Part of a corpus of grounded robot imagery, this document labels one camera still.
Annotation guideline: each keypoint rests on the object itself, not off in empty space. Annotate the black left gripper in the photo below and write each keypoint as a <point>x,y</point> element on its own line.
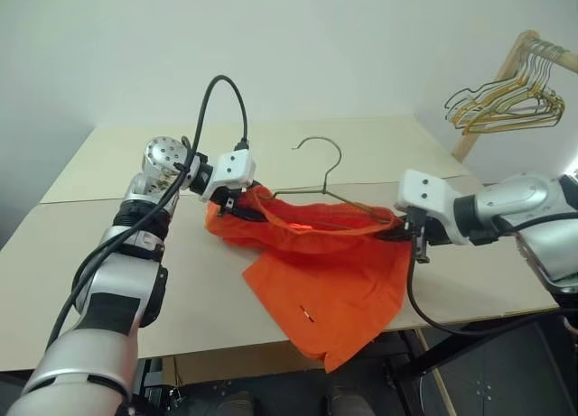
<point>223,199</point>

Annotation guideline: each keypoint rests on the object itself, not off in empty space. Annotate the dark rounded shape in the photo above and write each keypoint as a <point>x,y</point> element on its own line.
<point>238,404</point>
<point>347,402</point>

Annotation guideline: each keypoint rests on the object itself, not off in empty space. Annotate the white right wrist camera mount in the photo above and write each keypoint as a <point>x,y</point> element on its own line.
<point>424,188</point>

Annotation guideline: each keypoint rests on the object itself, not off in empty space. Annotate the dark base plate with screws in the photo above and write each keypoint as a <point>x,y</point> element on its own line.
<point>519,380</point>

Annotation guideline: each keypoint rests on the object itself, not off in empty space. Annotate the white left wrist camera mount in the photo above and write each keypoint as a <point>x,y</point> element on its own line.
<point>235,165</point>

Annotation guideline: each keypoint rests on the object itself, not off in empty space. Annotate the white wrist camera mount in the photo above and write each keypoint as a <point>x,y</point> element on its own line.
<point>235,165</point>
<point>424,188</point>

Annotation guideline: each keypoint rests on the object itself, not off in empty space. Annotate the orange shorts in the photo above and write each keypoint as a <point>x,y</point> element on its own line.
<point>325,289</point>

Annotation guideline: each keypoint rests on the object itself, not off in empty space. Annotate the black metal table frame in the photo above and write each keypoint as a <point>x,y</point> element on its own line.
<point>460,348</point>

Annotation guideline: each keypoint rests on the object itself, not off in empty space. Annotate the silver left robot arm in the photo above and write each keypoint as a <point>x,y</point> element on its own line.
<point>113,289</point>

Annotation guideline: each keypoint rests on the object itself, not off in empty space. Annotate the bunch of hangers on rack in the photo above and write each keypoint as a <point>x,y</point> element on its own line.
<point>490,113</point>

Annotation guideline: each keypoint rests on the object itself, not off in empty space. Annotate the thin wooden stick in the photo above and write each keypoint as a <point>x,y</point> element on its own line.
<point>435,375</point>

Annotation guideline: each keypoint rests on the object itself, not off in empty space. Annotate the wooden clothes rack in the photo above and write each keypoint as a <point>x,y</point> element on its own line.
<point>465,147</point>

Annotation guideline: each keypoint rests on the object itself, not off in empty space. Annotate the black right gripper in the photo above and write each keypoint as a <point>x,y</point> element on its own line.
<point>435,233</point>

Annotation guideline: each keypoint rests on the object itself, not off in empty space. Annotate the black metal stand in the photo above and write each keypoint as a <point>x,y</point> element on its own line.
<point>153,389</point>

